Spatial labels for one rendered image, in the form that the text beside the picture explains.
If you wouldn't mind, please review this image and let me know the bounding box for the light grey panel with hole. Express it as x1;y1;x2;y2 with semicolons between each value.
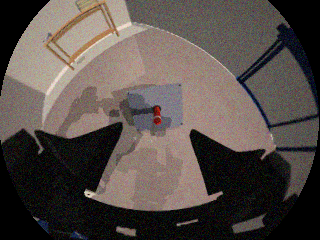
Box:
127;83;184;131

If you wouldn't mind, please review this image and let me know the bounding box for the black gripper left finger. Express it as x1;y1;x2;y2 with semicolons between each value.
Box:
33;121;123;192

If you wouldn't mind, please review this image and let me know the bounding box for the red peg with white band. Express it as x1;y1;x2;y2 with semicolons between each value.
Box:
153;107;161;124

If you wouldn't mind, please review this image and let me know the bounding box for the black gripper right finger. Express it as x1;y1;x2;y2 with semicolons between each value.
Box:
189;129;265;196

